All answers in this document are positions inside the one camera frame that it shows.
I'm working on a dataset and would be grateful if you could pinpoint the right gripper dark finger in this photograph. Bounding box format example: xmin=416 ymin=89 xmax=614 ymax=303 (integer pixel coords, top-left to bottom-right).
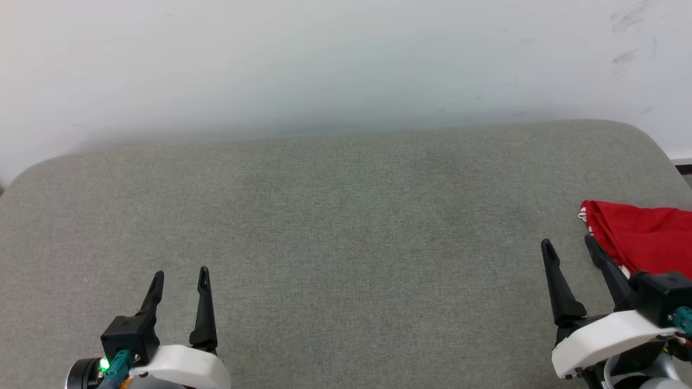
xmin=584 ymin=233 xmax=633 ymax=312
xmin=540 ymin=238 xmax=588 ymax=327

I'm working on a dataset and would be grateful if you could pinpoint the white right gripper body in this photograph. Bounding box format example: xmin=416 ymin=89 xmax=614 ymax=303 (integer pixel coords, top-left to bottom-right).
xmin=551 ymin=311 xmax=681 ymax=379

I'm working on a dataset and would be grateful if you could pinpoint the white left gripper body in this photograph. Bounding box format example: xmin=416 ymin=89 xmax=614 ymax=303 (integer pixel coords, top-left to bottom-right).
xmin=130 ymin=344 xmax=232 ymax=389

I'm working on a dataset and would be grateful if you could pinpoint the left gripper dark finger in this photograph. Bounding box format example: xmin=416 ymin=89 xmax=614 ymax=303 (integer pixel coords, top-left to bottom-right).
xmin=135 ymin=271 xmax=165 ymax=320
xmin=189 ymin=266 xmax=218 ymax=351

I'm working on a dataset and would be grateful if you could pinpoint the red garment with white trim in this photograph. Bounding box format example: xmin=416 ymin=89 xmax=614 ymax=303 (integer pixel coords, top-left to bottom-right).
xmin=577 ymin=200 xmax=692 ymax=279

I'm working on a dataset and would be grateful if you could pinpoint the grey fabric sofa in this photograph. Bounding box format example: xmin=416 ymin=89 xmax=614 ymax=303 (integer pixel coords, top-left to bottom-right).
xmin=0 ymin=120 xmax=692 ymax=389

